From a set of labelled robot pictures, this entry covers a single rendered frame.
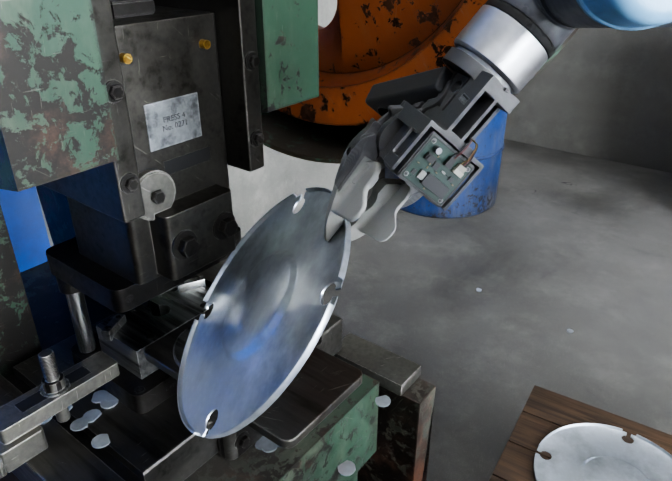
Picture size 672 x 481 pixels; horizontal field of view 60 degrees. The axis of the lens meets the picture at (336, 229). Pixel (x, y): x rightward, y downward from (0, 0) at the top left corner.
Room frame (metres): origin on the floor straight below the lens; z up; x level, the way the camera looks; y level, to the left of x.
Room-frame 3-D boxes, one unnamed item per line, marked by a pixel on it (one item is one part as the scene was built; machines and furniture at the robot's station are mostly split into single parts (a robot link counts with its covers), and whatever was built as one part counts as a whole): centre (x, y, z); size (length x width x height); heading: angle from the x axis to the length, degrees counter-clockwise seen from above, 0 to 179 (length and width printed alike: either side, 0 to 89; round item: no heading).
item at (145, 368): (0.67, 0.24, 0.76); 0.15 x 0.09 x 0.05; 142
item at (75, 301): (0.65, 0.34, 0.81); 0.02 x 0.02 x 0.14
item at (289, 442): (0.57, 0.11, 0.72); 0.25 x 0.14 x 0.14; 52
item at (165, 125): (0.65, 0.21, 1.04); 0.17 x 0.15 x 0.30; 52
